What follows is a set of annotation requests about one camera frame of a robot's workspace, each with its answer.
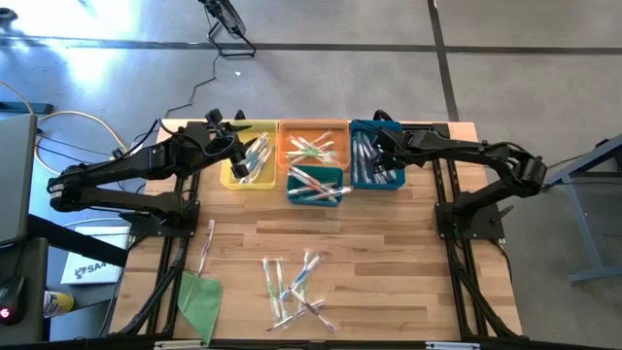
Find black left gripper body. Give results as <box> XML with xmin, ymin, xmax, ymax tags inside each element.
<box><xmin>206</xmin><ymin>123</ymin><xmax>247</xmax><ymax>169</ymax></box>

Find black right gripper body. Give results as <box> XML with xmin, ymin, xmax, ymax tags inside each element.
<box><xmin>376</xmin><ymin>129</ymin><xmax>415</xmax><ymax>164</ymax></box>

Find yellow blue toothbrush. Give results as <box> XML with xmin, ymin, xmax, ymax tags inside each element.
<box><xmin>240</xmin><ymin>145</ymin><xmax>271</xmax><ymax>185</ymax></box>

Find dark purple toothbrush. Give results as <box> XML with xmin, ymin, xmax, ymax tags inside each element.
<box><xmin>364</xmin><ymin>140</ymin><xmax>379</xmax><ymax>185</ymax></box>

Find purple bristle toothbrush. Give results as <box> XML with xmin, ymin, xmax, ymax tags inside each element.
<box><xmin>351</xmin><ymin>135</ymin><xmax>362</xmax><ymax>184</ymax></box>

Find white toothbrush purple bristles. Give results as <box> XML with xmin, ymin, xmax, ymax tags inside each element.
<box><xmin>265</xmin><ymin>298</ymin><xmax>326</xmax><ymax>333</ymax></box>

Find purple-headed toothbrush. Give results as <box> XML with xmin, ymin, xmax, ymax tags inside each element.
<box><xmin>290</xmin><ymin>287</ymin><xmax>337</xmax><ymax>333</ymax></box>

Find large teal-blue plastic bin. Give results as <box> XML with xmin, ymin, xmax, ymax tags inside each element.
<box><xmin>349</xmin><ymin>119</ymin><xmax>407</xmax><ymax>191</ymax></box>

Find yellow plastic bin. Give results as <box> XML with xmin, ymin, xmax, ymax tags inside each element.
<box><xmin>220</xmin><ymin>120</ymin><xmax>279</xmax><ymax>191</ymax></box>

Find orange plastic bin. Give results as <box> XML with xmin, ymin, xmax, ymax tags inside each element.
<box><xmin>277</xmin><ymin>120</ymin><xmax>351</xmax><ymax>171</ymax></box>

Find small teal plastic bin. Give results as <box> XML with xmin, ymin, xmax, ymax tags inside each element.
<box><xmin>285</xmin><ymin>163</ymin><xmax>345</xmax><ymax>208</ymax></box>

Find black floor fan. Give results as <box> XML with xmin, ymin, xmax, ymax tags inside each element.
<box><xmin>198</xmin><ymin>0</ymin><xmax>258</xmax><ymax>58</ymax></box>

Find green cloth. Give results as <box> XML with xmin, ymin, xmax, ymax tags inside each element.
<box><xmin>177</xmin><ymin>270</ymin><xmax>225</xmax><ymax>345</ymax></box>

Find white printed box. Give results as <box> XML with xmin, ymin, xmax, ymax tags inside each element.
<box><xmin>60</xmin><ymin>226</ymin><xmax>131</xmax><ymax>286</ymax></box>

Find black operator desk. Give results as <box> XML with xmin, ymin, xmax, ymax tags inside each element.
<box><xmin>0</xmin><ymin>213</ymin><xmax>130</xmax><ymax>268</ymax></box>

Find black floor bar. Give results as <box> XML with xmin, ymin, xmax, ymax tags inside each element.
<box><xmin>0</xmin><ymin>100</ymin><xmax>54</xmax><ymax>116</ymax></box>

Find grey laptop lid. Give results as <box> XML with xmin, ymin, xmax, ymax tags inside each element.
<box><xmin>0</xmin><ymin>114</ymin><xmax>39</xmax><ymax>247</ymax></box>

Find yellow white can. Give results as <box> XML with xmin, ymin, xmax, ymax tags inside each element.
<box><xmin>42</xmin><ymin>290</ymin><xmax>77</xmax><ymax>318</ymax></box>

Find black computer mouse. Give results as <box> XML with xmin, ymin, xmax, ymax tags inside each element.
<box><xmin>0</xmin><ymin>276</ymin><xmax>25</xmax><ymax>326</ymax></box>

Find black aluminium rig frame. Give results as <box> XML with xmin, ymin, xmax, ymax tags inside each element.
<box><xmin>110</xmin><ymin>120</ymin><xmax>524</xmax><ymax>341</ymax></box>

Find black fan power cable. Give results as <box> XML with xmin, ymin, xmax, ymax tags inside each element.
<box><xmin>133</xmin><ymin>52</ymin><xmax>220</xmax><ymax>147</ymax></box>

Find yellow floor cable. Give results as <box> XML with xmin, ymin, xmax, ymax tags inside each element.
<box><xmin>0</xmin><ymin>80</ymin><xmax>132</xmax><ymax>180</ymax></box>

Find silver aluminium bracket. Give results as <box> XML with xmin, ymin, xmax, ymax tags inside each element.
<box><xmin>154</xmin><ymin>339</ymin><xmax>205</xmax><ymax>350</ymax></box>
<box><xmin>426</xmin><ymin>341</ymin><xmax>482</xmax><ymax>350</ymax></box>

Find grey desk leg frame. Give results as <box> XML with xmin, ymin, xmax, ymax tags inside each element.
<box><xmin>546</xmin><ymin>135</ymin><xmax>622</xmax><ymax>286</ymax></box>

